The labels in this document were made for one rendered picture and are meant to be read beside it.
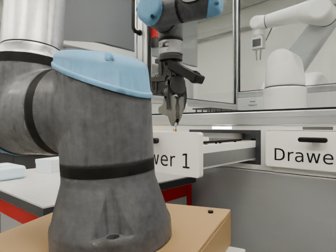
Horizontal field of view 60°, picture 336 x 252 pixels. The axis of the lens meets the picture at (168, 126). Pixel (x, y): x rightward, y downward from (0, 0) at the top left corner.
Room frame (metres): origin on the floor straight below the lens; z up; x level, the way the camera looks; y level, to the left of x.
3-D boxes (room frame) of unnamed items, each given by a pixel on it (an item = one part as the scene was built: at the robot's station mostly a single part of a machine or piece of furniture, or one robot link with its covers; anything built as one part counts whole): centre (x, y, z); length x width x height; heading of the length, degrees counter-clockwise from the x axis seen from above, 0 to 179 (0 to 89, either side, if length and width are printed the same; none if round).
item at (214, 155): (0.95, -0.11, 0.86); 0.40 x 0.26 x 0.06; 138
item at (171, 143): (0.80, 0.03, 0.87); 0.29 x 0.02 x 0.11; 48
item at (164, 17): (0.79, 0.02, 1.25); 0.11 x 0.11 x 0.08; 65
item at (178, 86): (0.90, 0.00, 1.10); 0.09 x 0.08 x 0.12; 49
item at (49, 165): (1.19, 0.46, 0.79); 0.13 x 0.09 x 0.05; 154
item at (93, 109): (0.37, 0.09, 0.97); 0.13 x 0.12 x 0.14; 65
